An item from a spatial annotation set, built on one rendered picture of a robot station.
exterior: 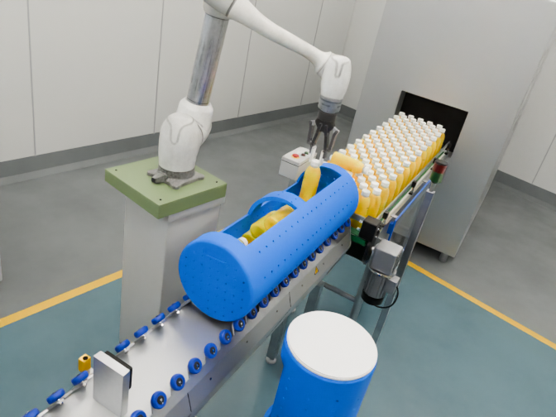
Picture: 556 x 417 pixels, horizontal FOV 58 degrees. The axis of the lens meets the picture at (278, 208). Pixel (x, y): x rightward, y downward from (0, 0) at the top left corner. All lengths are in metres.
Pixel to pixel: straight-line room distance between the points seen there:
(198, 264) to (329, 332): 0.45
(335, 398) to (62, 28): 3.44
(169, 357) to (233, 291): 0.27
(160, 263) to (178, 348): 0.72
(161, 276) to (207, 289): 0.68
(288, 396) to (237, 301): 0.32
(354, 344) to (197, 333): 0.49
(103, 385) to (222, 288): 0.44
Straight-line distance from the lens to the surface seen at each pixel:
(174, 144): 2.09
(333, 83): 1.97
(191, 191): 2.12
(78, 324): 3.03
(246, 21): 1.98
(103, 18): 4.41
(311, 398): 1.54
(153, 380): 1.52
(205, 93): 2.24
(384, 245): 2.47
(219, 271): 1.55
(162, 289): 2.32
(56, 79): 4.33
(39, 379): 2.79
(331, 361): 1.51
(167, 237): 2.15
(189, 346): 1.61
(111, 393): 1.40
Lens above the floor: 2.07
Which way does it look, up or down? 29 degrees down
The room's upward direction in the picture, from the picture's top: 12 degrees clockwise
